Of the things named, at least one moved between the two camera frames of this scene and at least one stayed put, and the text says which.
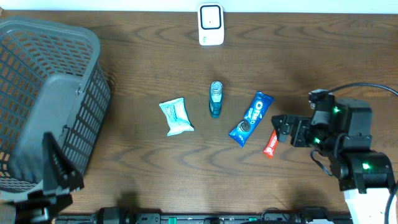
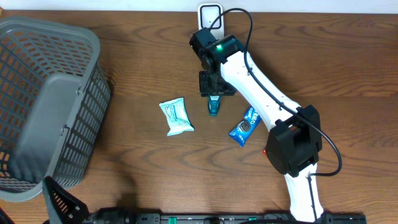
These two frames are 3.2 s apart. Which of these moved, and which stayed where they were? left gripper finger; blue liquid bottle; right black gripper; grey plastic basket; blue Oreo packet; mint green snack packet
Moved: left gripper finger; right black gripper
Stayed: mint green snack packet; blue Oreo packet; grey plastic basket; blue liquid bottle
